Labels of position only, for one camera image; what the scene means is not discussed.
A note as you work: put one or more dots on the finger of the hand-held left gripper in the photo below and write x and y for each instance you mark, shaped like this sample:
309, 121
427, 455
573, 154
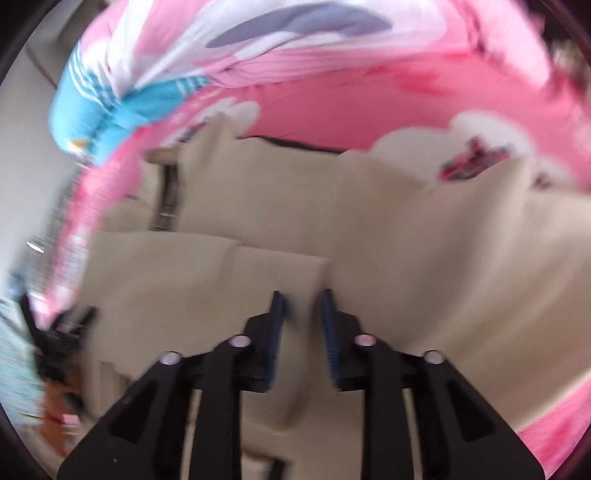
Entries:
78, 319

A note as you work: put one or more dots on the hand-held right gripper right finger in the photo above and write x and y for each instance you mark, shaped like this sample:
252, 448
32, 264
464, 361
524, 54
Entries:
328, 318

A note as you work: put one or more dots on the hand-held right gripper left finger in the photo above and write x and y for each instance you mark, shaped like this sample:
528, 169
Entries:
278, 318

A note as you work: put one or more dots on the beige garment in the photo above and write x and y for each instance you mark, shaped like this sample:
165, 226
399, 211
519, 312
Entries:
369, 230

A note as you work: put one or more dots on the light blue floral cloth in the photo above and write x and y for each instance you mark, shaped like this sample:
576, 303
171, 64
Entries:
16, 360

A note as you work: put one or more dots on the pink floral bed sheet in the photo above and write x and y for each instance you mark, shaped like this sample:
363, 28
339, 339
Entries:
369, 110

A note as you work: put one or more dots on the blue pink white quilt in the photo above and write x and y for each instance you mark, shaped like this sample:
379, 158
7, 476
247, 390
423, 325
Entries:
138, 83

